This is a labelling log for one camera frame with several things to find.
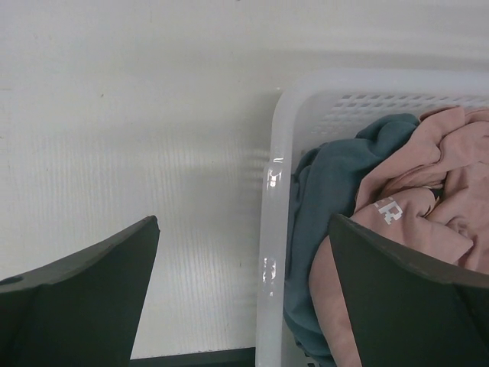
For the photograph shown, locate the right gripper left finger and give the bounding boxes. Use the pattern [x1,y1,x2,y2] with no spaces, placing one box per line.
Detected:
[1,216,160,366]

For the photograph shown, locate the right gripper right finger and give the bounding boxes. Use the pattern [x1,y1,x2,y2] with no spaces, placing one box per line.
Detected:
[329,215,488,366]

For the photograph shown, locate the pink t shirt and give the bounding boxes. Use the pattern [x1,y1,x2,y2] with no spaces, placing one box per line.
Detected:
[308,105,489,367]

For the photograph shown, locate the teal blue t shirt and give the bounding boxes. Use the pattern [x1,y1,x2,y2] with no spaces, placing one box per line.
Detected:
[283,113,419,366]

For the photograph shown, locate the white plastic laundry basket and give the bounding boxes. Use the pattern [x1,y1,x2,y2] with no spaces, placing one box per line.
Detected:
[255,68,488,366]

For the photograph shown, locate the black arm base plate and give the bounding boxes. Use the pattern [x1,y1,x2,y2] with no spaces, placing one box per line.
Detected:
[129,347,256,367]

